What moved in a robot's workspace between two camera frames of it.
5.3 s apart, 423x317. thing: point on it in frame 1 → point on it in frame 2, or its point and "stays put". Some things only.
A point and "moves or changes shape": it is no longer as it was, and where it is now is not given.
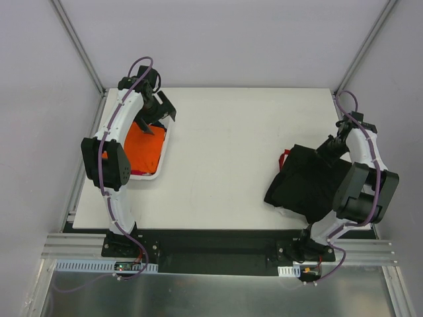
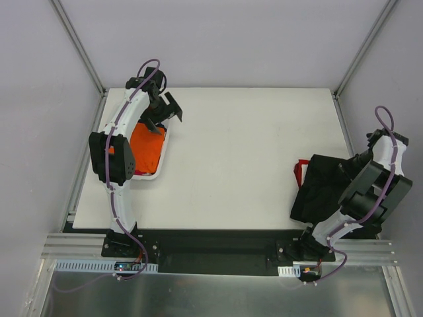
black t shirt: (306, 185) moves or changes shape
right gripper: (326, 149) → (346, 168)
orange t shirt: (143, 150) stays put
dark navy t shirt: (158, 124) stays put
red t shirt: (281, 158) → (297, 170)
